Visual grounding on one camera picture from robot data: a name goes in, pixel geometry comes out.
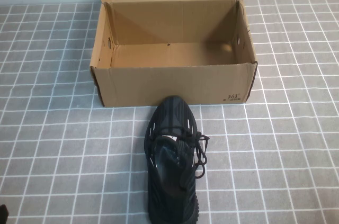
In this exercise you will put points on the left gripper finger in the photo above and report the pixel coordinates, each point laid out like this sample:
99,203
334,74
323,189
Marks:
3,216

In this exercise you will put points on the black knit sneaker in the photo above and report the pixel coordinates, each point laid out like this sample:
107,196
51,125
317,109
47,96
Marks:
172,181

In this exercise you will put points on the brown cardboard shoe box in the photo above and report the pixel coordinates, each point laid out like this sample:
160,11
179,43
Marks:
172,86

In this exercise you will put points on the grey white-grid tablecloth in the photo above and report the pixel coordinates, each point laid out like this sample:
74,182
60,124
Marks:
66,155

